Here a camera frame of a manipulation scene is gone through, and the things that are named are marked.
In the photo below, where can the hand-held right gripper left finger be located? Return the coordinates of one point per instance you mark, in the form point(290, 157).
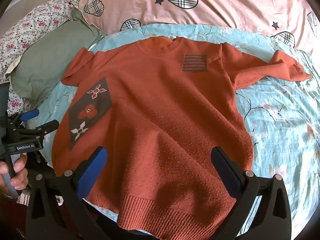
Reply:
point(93, 170)

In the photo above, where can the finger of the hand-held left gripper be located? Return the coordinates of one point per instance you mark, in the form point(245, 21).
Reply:
point(46, 127)
point(30, 115)

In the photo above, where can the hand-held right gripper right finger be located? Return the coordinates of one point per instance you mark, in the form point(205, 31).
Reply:
point(226, 171)

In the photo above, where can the orange knit sweater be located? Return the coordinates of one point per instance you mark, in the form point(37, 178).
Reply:
point(160, 120)

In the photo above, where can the person's left hand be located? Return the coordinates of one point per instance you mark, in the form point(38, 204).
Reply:
point(17, 170)

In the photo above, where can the green pillow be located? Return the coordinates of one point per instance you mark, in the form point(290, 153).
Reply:
point(55, 55)

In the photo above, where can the light blue floral bed sheet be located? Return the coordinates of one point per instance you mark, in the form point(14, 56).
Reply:
point(280, 120)

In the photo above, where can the white floral pillow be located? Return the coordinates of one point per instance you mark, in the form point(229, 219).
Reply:
point(30, 27)

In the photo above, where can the pink quilt with plaid hearts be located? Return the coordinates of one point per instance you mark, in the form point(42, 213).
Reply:
point(205, 7)

